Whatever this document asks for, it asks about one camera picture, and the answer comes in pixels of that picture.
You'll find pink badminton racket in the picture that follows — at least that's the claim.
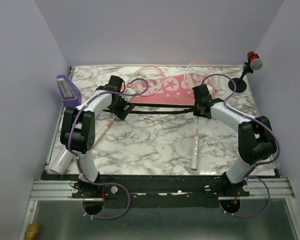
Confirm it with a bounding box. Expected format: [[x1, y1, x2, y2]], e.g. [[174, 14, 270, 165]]
[[94, 65, 166, 146], [186, 60, 216, 171]]

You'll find pink racket cover bag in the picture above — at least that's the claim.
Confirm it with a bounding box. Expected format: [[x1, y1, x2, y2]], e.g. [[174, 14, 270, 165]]
[[131, 73, 216, 106]]

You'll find grey shuttlecock tube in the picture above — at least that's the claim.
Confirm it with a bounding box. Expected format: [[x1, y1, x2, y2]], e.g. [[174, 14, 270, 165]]
[[47, 147, 73, 175]]

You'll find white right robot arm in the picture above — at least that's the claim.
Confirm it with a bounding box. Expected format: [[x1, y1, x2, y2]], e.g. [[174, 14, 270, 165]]
[[192, 84, 278, 196]]

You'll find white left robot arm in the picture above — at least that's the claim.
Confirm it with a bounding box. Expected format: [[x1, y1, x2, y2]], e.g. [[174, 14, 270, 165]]
[[60, 75, 137, 198]]

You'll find black microphone stand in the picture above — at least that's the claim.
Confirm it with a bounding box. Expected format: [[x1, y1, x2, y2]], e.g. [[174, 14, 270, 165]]
[[228, 62, 252, 93]]

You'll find purple metronome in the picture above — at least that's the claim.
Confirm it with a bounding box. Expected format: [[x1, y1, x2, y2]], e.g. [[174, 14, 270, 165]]
[[56, 75, 82, 108]]

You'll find red grey microphone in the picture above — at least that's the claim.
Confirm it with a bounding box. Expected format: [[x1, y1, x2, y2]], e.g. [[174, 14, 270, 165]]
[[247, 51, 263, 71]]

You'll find brass fitting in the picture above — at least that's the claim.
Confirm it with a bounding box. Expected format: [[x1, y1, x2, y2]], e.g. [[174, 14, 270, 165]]
[[24, 223, 40, 240]]

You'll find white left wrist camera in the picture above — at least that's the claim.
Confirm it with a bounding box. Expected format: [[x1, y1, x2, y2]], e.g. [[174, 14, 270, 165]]
[[122, 86, 138, 97]]

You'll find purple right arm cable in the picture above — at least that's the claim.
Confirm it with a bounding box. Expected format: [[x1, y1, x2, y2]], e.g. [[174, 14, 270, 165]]
[[204, 73, 282, 218]]

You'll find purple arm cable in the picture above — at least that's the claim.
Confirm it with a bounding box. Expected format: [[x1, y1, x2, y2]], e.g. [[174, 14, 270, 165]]
[[67, 78, 151, 221], [204, 73, 282, 218]]

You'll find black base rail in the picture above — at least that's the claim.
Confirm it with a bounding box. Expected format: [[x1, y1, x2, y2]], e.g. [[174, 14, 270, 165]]
[[72, 174, 250, 209]]

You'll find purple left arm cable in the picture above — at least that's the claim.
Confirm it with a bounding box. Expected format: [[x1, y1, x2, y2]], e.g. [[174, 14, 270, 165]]
[[67, 78, 151, 221]]

